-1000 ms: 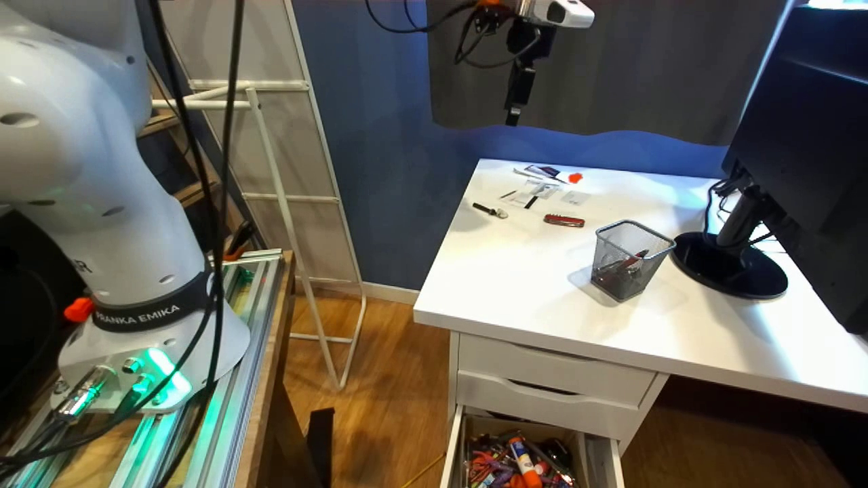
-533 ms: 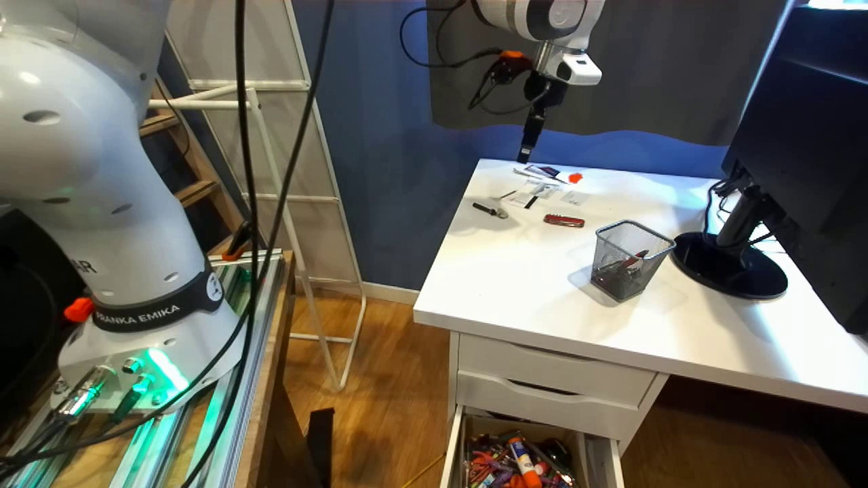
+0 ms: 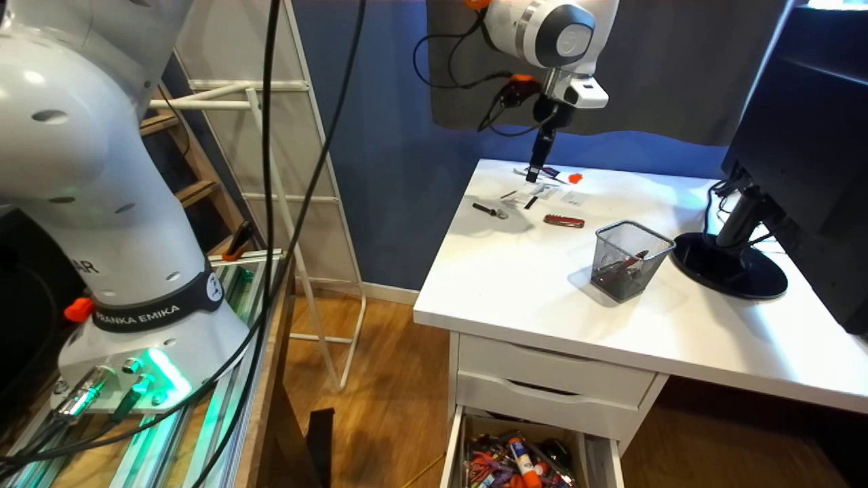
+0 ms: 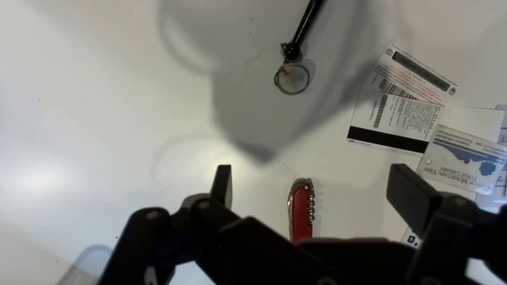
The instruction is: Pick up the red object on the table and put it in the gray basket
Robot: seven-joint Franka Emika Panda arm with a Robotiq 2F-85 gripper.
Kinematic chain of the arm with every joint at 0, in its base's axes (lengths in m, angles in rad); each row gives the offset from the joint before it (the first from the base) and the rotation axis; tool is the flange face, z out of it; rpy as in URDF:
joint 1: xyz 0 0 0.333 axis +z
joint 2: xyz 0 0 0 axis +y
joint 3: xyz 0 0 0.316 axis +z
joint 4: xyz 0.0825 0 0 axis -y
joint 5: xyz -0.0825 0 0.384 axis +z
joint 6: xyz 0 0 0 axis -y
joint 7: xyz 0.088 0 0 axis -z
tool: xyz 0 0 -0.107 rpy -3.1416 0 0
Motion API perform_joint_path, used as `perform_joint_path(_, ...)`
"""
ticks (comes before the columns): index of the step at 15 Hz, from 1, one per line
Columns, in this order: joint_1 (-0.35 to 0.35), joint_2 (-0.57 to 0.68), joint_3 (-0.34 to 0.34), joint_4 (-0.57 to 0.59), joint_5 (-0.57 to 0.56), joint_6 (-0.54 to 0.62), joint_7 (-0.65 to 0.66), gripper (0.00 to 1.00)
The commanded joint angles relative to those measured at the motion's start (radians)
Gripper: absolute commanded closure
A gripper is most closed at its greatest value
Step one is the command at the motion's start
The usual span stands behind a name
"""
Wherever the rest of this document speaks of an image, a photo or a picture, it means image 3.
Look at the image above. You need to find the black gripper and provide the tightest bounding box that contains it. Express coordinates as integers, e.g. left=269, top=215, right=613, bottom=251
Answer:
left=527, top=94, right=574, bottom=186

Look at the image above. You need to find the small red object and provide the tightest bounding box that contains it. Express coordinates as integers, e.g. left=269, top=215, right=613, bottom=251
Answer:
left=541, top=212, right=588, bottom=231

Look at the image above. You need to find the gray mesh basket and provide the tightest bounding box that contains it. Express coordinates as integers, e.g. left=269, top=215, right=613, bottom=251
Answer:
left=588, top=220, right=678, bottom=305

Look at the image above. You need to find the brown curtain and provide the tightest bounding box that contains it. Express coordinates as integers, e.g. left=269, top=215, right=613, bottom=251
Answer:
left=425, top=0, right=790, bottom=149

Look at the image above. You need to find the white desk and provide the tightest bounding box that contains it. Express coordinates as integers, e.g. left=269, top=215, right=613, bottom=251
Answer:
left=409, top=156, right=868, bottom=454

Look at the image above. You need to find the white metal rack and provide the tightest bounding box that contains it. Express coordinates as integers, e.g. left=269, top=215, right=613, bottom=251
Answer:
left=147, top=0, right=371, bottom=392

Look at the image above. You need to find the black computer monitor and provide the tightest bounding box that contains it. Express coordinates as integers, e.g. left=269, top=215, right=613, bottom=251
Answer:
left=669, top=0, right=868, bottom=337

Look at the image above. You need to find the white drawer with clutter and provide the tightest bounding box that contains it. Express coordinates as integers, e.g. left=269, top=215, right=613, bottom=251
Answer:
left=440, top=404, right=626, bottom=488

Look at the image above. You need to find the wooden ladder shelf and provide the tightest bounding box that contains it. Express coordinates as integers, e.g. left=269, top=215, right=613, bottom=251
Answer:
left=137, top=84, right=247, bottom=251

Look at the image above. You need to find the black flat panel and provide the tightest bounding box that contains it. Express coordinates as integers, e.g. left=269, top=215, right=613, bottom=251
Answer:
left=280, top=381, right=335, bottom=488

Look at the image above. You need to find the red emergency stop button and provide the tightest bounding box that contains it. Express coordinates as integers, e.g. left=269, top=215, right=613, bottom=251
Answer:
left=61, top=295, right=98, bottom=326

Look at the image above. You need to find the black camera with orange mount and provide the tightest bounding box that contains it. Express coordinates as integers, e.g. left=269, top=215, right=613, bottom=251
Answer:
left=502, top=74, right=544, bottom=107

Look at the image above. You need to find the thick black cable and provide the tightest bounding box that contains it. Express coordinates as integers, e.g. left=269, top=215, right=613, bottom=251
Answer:
left=187, top=0, right=369, bottom=488
left=0, top=0, right=282, bottom=482

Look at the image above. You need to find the aluminium profile base frame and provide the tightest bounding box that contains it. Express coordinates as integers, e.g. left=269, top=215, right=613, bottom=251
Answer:
left=0, top=247, right=292, bottom=488

